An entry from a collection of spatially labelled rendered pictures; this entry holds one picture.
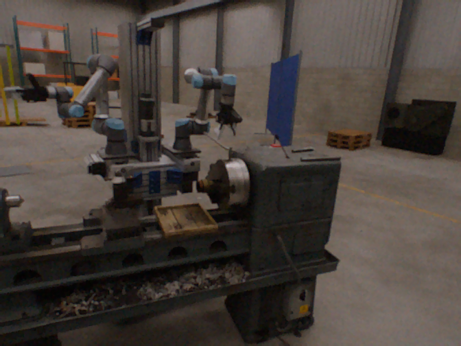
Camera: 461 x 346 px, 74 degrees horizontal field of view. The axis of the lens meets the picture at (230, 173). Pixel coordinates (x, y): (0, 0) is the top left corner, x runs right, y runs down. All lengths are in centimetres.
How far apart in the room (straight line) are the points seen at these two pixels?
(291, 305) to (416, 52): 1054
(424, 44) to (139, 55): 1039
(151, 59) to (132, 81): 21
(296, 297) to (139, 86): 182
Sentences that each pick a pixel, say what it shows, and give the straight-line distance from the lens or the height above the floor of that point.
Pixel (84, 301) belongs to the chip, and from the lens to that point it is 189.
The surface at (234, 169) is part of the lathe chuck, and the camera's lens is 176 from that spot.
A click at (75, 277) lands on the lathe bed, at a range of 179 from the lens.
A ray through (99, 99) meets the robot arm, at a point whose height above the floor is 152.
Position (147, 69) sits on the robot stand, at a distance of 243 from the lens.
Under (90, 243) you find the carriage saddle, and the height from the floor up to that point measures 90.
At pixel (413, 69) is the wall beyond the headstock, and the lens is 1186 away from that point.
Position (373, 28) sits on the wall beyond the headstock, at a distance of 1274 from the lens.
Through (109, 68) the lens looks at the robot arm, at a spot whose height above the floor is 172.
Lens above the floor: 168
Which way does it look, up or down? 17 degrees down
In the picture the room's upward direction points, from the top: 3 degrees clockwise
